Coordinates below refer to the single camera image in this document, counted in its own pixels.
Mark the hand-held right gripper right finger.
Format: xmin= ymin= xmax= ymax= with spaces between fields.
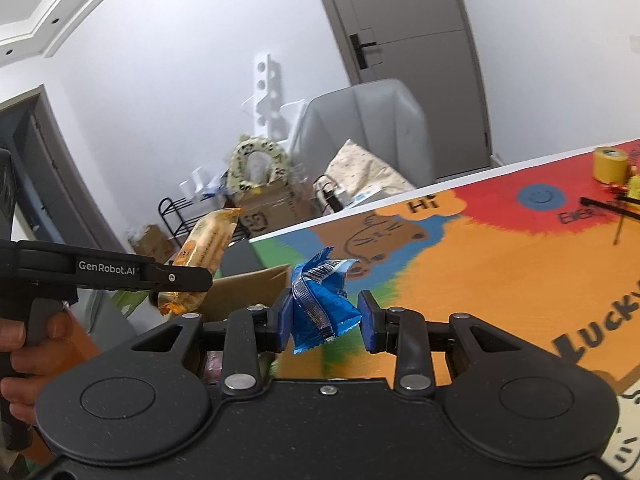
xmin=358 ymin=290 xmax=532 ymax=395

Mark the yellow tape roll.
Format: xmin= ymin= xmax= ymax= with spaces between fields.
xmin=593 ymin=146 xmax=630 ymax=185

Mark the grey door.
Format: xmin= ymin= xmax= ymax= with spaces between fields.
xmin=307 ymin=0 xmax=494 ymax=182

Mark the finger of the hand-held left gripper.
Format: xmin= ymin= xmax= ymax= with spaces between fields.
xmin=149 ymin=258 xmax=214 ymax=293

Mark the dotted beige pillow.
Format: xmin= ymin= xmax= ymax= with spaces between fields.
xmin=325 ymin=140 xmax=416 ymax=202

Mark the blue snack packet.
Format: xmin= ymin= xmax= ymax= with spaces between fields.
xmin=290 ymin=246 xmax=362 ymax=356

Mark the taped cardboard box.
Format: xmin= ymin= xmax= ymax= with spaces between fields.
xmin=239 ymin=180 xmax=313 ymax=239

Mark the black stick stand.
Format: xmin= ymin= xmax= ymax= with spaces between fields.
xmin=581 ymin=195 xmax=640 ymax=247

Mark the white container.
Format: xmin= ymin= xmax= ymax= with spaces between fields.
xmin=180 ymin=166 xmax=221 ymax=199

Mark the grey armchair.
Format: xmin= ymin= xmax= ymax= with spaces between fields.
xmin=289 ymin=79 xmax=435 ymax=211

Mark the orange object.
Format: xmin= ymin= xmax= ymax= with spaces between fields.
xmin=59 ymin=305 xmax=103 ymax=362

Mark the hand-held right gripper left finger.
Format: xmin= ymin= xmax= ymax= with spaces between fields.
xmin=131 ymin=292 xmax=294 ymax=396

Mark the black door handle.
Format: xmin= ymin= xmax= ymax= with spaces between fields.
xmin=349 ymin=34 xmax=382 ymax=70

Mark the tan orange snack packet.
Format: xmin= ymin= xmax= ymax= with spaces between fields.
xmin=157 ymin=208 xmax=246 ymax=317

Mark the black charger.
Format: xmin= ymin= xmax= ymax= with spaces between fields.
xmin=322 ymin=185 xmax=346 ymax=212

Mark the black shoe rack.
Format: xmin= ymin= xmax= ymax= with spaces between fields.
xmin=158 ymin=196 xmax=251 ymax=256

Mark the white plastic rack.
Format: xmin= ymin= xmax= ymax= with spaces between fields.
xmin=241 ymin=53 xmax=307 ymax=141

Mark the small cardboard box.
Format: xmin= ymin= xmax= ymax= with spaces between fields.
xmin=129 ymin=225 xmax=173 ymax=264

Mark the colourful printed table mat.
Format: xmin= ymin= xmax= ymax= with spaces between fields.
xmin=248 ymin=140 xmax=640 ymax=480

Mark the grey door frame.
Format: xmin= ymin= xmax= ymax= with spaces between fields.
xmin=0 ymin=85 xmax=132 ymax=281

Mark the panda print ring cushion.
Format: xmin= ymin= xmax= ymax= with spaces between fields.
xmin=227 ymin=135 xmax=292 ymax=194

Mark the person's left hand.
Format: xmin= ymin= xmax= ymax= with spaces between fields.
xmin=0 ymin=310 xmax=71 ymax=426

